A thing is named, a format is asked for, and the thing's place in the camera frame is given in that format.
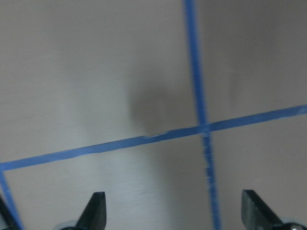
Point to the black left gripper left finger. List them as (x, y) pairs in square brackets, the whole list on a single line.
[(94, 214)]

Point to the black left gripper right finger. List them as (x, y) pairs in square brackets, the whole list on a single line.
[(255, 213)]

